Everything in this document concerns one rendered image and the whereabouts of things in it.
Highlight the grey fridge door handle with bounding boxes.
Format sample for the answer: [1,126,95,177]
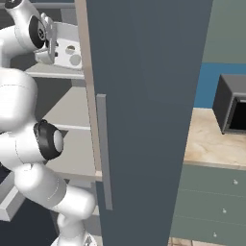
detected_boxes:
[95,93,114,211]

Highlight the grey-green drawer front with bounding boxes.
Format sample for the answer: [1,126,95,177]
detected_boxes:
[168,215,246,246]
[172,188,246,227]
[177,162,246,199]

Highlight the grey-green wall cupboard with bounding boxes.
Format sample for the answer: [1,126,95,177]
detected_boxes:
[202,0,246,64]

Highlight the grey fridge shelf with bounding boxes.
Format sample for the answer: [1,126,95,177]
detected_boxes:
[43,129,104,183]
[24,61,86,81]
[42,86,92,132]

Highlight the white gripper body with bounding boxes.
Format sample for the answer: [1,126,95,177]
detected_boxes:
[34,20,84,70]

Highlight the dark blue-grey fridge door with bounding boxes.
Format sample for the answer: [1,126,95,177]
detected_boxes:
[85,0,214,246]

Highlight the grey fridge drawer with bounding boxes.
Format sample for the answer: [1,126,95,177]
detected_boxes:
[0,172,27,223]

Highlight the dark grey microwave oven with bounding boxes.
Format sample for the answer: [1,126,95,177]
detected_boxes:
[211,73,246,135]

